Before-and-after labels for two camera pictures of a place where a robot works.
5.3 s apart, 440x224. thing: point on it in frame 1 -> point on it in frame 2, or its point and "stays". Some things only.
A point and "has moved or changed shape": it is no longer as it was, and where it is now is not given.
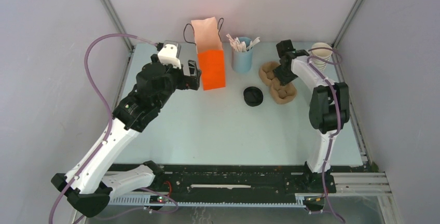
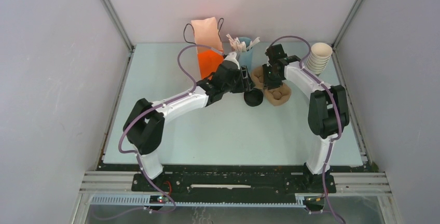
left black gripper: x=189 y=82 -> x=246 y=84
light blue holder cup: x=242 y=61 stays
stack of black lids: x=253 y=96 stays
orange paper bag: x=210 y=53 stays
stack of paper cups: x=325 y=54 stays
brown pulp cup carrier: x=284 y=94 has moved or changed shape
